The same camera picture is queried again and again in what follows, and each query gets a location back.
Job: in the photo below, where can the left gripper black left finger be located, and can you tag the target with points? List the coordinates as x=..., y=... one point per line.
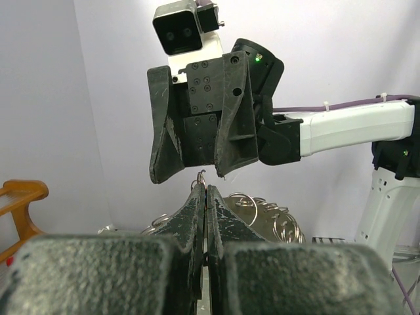
x=115, y=273

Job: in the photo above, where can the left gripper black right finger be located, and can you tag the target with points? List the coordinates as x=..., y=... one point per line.
x=250, y=275

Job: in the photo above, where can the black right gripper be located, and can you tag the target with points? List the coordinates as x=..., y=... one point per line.
x=186, y=109

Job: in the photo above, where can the round metal keyring disc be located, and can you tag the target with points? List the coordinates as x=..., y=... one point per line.
x=271, y=221

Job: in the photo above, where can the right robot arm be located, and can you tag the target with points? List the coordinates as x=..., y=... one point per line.
x=390, y=123

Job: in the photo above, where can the red capped white marker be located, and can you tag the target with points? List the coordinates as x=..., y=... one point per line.
x=9, y=261

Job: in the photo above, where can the wooden shelf rack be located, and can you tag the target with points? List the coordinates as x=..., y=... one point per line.
x=16, y=196

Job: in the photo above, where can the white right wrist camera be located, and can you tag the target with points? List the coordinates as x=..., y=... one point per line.
x=187, y=32

